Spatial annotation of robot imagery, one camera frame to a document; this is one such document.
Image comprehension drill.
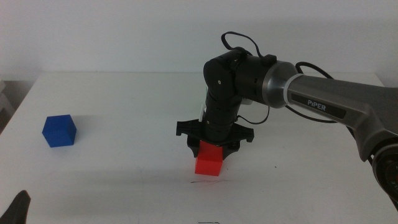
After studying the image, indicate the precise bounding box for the red cube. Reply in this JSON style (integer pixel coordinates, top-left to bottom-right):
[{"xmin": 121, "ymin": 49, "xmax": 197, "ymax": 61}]
[{"xmin": 195, "ymin": 140, "xmax": 224, "ymax": 177}]

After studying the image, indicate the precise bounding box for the blue cube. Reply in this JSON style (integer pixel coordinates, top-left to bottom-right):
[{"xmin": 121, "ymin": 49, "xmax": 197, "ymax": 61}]
[{"xmin": 42, "ymin": 114, "xmax": 77, "ymax": 148}]

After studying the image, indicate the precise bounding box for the black camera cable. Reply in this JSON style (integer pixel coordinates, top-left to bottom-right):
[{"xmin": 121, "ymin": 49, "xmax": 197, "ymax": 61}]
[{"xmin": 221, "ymin": 30, "xmax": 338, "ymax": 125}]

